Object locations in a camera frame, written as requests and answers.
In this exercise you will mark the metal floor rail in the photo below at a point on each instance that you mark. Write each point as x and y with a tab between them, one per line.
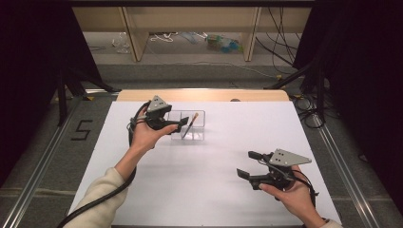
38	177
345	171

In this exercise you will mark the white table cover sheet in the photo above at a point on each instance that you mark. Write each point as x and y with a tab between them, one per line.
206	177

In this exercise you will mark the person's left hand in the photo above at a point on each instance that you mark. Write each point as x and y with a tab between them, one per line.
144	134

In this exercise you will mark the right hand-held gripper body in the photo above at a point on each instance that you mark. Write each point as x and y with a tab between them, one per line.
278	171

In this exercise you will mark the clear plastic item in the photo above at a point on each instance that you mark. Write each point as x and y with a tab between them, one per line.
121	42

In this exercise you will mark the clear acrylic divided organizer box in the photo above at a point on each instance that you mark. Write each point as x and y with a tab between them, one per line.
196	122

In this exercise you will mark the wooden shelf unit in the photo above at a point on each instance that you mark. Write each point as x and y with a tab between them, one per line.
190	19

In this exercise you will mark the dark curtain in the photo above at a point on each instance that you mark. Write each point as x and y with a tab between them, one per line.
28	79
364	79

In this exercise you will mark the black metal stand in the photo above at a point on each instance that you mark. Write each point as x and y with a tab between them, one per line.
304	76
72	85

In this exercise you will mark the person's right hand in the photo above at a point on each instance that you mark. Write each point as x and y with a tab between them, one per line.
294	198

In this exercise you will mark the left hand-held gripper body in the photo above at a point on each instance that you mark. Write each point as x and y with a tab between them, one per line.
157	110

